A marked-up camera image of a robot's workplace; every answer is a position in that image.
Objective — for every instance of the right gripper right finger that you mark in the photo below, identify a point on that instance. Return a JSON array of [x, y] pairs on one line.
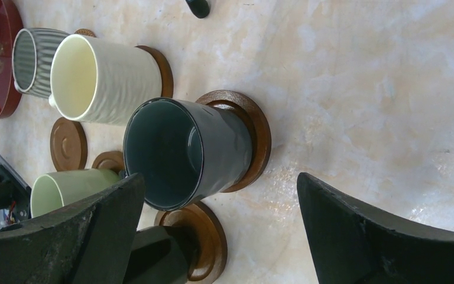
[[352, 241]]

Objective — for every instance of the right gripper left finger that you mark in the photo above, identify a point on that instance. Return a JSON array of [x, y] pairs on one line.
[[88, 241]]

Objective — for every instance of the light green mug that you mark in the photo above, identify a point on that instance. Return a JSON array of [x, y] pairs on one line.
[[52, 191]]

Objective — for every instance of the dark wooden coaster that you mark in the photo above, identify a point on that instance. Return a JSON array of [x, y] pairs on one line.
[[204, 240], [111, 160], [68, 145], [258, 127], [165, 71]]

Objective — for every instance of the dark grey cup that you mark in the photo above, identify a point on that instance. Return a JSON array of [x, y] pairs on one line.
[[185, 151]]

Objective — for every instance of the cream mug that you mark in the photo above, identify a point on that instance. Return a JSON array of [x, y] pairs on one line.
[[93, 80]]

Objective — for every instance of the grey ribbed cup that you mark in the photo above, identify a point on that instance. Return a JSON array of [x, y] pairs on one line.
[[32, 56]]

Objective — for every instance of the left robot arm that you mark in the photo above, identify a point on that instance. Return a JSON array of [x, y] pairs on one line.
[[15, 196]]

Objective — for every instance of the blue music stand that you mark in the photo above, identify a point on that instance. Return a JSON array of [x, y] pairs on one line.
[[199, 8]]

